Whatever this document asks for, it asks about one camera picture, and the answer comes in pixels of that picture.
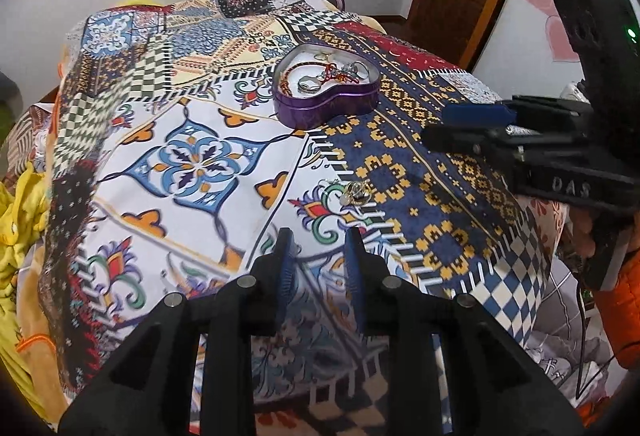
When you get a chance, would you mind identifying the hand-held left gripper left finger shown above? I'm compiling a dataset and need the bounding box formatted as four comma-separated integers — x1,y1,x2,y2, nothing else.
57,227,296,436

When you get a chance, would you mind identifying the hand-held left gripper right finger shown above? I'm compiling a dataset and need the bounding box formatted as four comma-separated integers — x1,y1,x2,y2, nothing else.
345,227,586,436

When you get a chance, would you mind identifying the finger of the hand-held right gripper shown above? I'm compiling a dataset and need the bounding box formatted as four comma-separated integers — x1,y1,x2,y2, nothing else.
422,123,522,163
442,96,591,125

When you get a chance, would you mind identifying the gold pendant jewelry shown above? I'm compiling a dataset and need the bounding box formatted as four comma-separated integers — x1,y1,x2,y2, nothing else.
327,180,375,207

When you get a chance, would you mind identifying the red string bracelet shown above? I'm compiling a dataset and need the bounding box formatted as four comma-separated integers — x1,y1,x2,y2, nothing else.
316,60,362,84

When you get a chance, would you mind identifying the purple heart-shaped tin box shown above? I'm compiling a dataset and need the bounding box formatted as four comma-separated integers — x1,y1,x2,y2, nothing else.
272,43,381,127

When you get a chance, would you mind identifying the red beaded bracelet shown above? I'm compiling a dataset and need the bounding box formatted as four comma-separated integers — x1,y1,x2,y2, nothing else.
278,56,321,97

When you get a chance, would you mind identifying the person's right hand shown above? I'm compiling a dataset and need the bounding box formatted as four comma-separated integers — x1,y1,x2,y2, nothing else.
567,206,597,259

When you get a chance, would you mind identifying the patchwork printed blanket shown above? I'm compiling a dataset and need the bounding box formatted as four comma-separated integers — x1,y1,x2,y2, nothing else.
42,0,570,423

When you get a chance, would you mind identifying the grey patterned bedsheet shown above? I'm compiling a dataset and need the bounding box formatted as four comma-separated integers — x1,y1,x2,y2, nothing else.
520,261,617,408

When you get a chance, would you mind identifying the tan fleece blanket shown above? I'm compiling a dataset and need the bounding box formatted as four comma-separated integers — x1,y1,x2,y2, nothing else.
0,236,76,419

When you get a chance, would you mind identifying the yellow cloth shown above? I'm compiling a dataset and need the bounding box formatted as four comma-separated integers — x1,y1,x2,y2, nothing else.
0,161,52,299

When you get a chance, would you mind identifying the brown striped cloth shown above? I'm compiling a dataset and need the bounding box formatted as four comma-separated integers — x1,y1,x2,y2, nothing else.
5,106,57,167

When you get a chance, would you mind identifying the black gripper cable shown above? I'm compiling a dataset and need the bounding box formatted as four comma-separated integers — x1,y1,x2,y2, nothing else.
574,286,626,401

